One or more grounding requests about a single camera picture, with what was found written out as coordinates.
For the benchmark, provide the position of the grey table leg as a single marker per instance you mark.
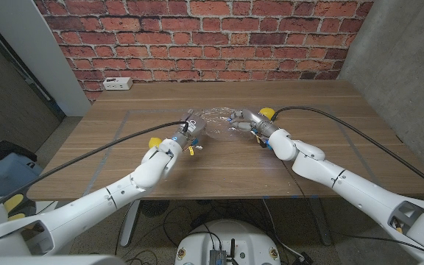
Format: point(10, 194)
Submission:
point(320, 221)

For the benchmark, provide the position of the clear plastic wrap sheet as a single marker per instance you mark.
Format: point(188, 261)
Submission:
point(219, 125)

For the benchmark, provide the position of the small grey electronics box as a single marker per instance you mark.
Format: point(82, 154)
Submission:
point(217, 257)

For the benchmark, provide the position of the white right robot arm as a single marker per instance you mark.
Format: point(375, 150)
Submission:
point(344, 184)

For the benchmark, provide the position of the white table leg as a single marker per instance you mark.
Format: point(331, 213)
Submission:
point(131, 224)

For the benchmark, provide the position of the dark wood-grain door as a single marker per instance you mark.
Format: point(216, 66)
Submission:
point(6, 103)

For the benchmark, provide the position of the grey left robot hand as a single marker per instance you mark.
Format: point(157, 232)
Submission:
point(193, 129)

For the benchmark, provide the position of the red brick print backdrop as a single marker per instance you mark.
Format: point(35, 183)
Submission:
point(204, 37)

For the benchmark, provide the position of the white robot torso base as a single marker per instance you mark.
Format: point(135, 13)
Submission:
point(230, 235)

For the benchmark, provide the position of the yellow and black tool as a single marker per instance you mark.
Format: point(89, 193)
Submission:
point(13, 202)

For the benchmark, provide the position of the black plug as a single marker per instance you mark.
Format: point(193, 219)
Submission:
point(306, 258)

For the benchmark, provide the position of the yellow lemon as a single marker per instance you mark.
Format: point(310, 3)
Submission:
point(267, 112)
point(155, 142)

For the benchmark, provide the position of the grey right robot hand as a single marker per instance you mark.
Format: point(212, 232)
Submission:
point(256, 119)

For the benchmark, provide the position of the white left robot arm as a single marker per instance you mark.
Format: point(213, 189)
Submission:
point(87, 206)

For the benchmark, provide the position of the black round fan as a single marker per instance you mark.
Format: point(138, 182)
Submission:
point(152, 208)

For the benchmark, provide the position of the white power strip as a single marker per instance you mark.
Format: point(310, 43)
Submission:
point(117, 83)

